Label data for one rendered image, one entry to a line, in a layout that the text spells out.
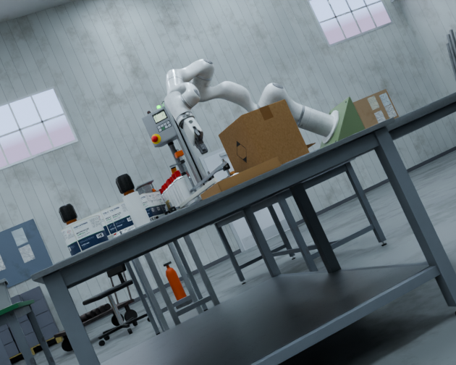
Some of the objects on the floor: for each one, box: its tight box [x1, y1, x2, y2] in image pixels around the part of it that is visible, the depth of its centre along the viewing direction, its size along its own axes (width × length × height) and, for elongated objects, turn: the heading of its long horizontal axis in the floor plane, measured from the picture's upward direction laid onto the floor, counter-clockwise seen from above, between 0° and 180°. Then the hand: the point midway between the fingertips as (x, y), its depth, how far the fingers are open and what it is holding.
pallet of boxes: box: [0, 286, 63, 359], centre depth 1054 cm, size 106×71×105 cm
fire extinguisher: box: [164, 261, 193, 309], centre depth 725 cm, size 24×24×56 cm
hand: (203, 148), depth 264 cm, fingers closed
